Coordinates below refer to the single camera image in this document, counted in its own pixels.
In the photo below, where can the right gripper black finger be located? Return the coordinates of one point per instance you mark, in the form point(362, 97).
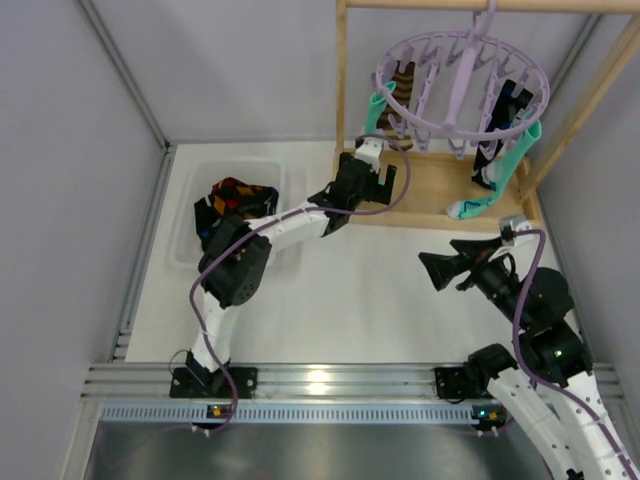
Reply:
point(442, 269)
point(474, 249)

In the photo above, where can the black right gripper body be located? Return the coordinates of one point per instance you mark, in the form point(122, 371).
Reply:
point(473, 261)

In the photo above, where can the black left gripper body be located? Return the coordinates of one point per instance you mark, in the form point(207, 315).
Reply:
point(370, 182)

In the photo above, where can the mint green sock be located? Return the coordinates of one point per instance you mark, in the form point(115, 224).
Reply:
point(376, 107)
point(498, 173)

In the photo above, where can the black blue sport sock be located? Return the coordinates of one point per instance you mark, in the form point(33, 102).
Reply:
point(270, 199)

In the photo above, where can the red yellow black argyle sock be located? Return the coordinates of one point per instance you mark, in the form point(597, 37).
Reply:
point(232, 196)

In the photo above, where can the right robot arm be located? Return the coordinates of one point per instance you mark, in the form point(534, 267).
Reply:
point(545, 379)

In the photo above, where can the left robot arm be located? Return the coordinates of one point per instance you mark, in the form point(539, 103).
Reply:
point(233, 265)

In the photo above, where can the purple round clip hanger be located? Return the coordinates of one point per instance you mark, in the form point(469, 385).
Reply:
point(444, 83)

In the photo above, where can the black blue sock right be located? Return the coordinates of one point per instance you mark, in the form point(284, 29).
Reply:
point(505, 111)

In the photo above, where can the white plastic laundry basket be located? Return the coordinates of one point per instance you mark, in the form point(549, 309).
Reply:
point(185, 249)

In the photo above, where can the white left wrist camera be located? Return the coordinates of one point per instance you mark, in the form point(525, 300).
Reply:
point(369, 151)

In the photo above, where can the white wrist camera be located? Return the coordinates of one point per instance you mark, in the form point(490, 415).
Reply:
point(515, 231)
point(369, 151)

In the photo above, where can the wooden hanger rack frame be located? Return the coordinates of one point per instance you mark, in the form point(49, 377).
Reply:
point(438, 177)

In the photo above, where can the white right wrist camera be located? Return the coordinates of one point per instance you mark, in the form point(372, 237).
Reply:
point(515, 231)

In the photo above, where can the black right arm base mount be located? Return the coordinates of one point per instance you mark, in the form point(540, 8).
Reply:
point(460, 383)

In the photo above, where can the aluminium frame post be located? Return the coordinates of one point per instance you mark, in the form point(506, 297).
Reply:
point(118, 62)

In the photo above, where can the grey slotted cable duct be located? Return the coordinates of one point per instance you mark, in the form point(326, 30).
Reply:
point(306, 413)

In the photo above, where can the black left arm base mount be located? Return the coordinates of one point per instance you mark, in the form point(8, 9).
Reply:
point(186, 385)

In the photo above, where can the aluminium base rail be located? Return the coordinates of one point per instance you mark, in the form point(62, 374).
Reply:
point(323, 382)

